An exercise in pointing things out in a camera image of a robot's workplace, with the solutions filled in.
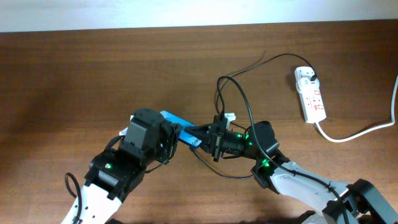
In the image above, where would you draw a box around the white charger plug adapter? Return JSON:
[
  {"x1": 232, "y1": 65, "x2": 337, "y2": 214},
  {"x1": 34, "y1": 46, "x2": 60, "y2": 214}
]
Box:
[{"x1": 295, "y1": 77, "x2": 320, "y2": 94}]

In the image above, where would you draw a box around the white power strip cord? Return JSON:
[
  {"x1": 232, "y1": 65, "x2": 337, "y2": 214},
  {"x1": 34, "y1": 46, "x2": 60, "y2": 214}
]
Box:
[{"x1": 313, "y1": 74, "x2": 398, "y2": 143}]

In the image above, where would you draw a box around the black USB charging cable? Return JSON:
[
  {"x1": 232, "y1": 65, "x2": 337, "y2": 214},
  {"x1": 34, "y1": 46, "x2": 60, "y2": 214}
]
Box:
[{"x1": 189, "y1": 53, "x2": 318, "y2": 180}]

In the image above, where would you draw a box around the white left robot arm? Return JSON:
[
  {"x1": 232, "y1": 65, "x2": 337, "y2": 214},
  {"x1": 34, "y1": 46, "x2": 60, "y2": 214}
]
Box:
[{"x1": 62, "y1": 108, "x2": 183, "y2": 224}]

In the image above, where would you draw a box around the blue Galaxy smartphone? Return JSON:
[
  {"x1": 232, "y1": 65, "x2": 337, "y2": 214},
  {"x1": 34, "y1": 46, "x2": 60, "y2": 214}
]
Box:
[{"x1": 160, "y1": 111, "x2": 201, "y2": 149}]

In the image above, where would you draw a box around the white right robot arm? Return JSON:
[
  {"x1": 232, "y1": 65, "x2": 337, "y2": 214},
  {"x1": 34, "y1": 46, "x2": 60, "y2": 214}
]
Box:
[{"x1": 185, "y1": 115, "x2": 397, "y2": 223}]

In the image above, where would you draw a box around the white power strip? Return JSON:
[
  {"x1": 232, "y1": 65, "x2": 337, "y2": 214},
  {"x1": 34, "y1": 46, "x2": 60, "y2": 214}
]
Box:
[{"x1": 294, "y1": 67, "x2": 326, "y2": 124}]

